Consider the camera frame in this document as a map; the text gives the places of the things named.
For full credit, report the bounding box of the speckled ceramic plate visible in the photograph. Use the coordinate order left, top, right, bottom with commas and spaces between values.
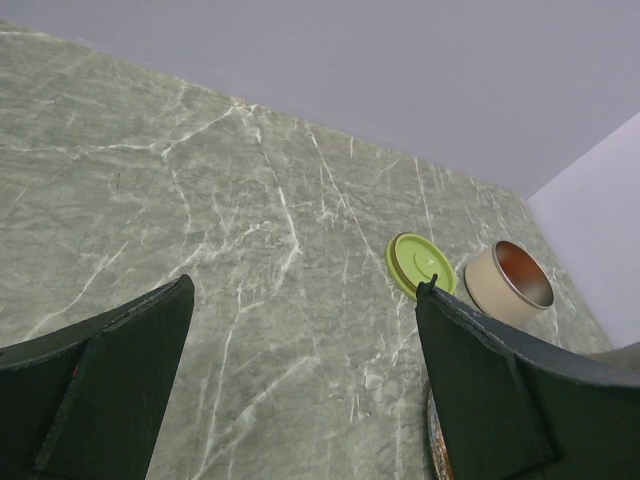
426, 389, 454, 480

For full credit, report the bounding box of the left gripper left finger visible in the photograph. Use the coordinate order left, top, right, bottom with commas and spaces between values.
1, 275, 194, 479

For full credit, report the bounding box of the beige metal lunch container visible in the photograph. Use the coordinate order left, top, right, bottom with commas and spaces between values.
464, 240, 555, 328

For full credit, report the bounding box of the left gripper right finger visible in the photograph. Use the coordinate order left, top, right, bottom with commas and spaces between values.
415, 281, 639, 479

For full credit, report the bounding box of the green round lid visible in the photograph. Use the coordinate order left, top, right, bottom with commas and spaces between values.
384, 232, 458, 301

